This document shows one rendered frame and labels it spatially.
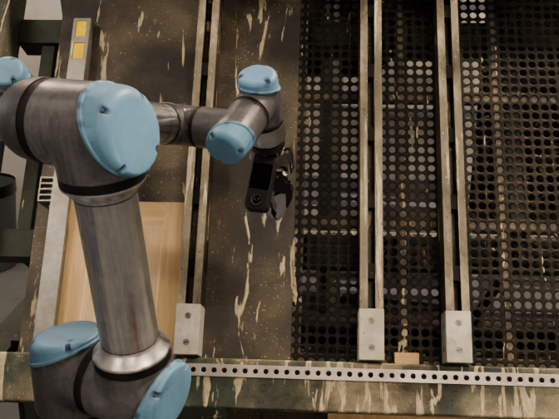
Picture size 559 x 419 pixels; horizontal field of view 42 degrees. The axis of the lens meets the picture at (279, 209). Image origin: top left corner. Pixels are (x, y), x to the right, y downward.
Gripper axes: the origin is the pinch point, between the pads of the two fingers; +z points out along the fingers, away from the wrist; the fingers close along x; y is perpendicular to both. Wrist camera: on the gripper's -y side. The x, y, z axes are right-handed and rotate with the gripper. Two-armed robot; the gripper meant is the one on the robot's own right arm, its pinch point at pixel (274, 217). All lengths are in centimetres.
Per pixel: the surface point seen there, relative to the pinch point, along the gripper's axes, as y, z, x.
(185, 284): 2.5, 29.5, 26.7
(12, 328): 4, 61, 88
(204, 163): 31.2, 14.4, 27.4
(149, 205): 22, 23, 42
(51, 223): 12, 22, 65
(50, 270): 1, 28, 63
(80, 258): 7, 28, 57
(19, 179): 219, 212, 250
